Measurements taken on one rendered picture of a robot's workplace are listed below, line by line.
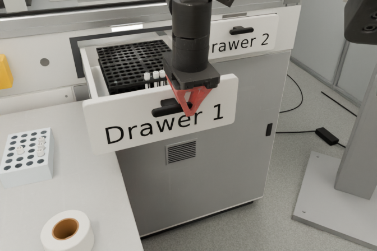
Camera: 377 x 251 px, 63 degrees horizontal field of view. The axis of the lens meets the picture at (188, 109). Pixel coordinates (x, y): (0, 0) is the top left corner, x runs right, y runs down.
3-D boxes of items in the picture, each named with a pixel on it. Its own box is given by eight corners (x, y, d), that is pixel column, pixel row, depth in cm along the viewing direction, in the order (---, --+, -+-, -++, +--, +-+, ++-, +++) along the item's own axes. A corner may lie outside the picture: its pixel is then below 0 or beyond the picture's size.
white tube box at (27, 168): (52, 179, 60) (47, 164, 58) (4, 189, 58) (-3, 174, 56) (54, 140, 70) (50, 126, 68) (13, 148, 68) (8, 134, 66)
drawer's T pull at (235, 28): (253, 32, 89) (254, 27, 89) (230, 35, 87) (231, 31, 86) (247, 28, 92) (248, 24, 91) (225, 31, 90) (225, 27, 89)
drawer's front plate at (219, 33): (274, 49, 100) (279, 14, 94) (190, 63, 91) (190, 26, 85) (271, 47, 101) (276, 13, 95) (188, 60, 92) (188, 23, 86)
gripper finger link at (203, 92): (197, 97, 60) (200, 53, 54) (212, 119, 55) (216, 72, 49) (163, 103, 58) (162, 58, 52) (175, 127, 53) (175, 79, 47)
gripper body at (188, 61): (196, 57, 56) (198, 17, 51) (220, 86, 48) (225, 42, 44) (161, 63, 54) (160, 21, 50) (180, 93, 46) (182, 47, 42)
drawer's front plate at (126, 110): (234, 123, 65) (239, 76, 59) (93, 156, 57) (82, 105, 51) (230, 119, 67) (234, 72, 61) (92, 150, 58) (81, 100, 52)
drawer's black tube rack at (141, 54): (192, 98, 70) (192, 73, 67) (114, 114, 65) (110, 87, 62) (162, 60, 88) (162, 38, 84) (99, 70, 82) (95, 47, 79)
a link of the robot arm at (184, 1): (175, -3, 41) (217, -4, 41) (168, -17, 46) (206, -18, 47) (174, 46, 45) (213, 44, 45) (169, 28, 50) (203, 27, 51)
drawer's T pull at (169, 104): (193, 110, 55) (193, 103, 54) (152, 119, 53) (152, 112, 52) (186, 100, 58) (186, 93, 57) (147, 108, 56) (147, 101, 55)
